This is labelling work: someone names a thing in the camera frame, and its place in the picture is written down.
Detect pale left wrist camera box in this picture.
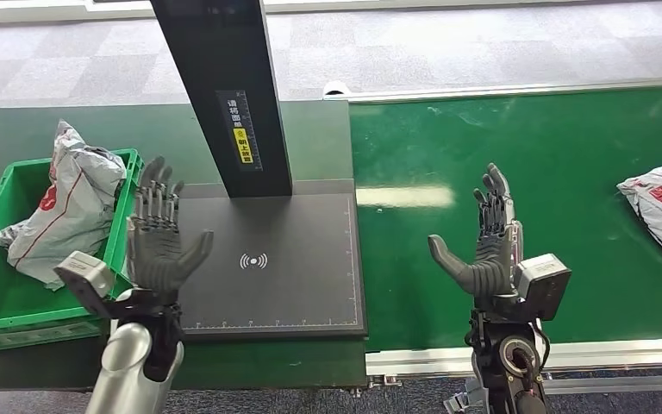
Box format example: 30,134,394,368
53,251,117,318

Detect aluminium conveyor side rail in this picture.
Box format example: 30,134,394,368
366,340,662,379
323,75,662,103

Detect black yellow post label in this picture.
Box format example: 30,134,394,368
216,90,265,173

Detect green conveyor belt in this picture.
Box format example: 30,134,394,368
349,85,662,353

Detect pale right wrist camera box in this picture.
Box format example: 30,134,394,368
513,254,572,323

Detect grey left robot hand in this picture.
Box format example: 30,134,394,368
128,157,215,298

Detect dark green table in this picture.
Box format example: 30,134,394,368
0,99,369,393

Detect metal conveyor support bracket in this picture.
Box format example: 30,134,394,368
444,377,489,414

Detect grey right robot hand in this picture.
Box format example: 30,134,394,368
428,163,523,301

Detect black scanner post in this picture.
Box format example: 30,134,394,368
149,0,295,200

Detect black scanner base platform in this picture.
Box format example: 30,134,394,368
173,179,368,342

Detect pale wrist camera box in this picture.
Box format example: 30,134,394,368
53,251,117,318
513,254,572,323

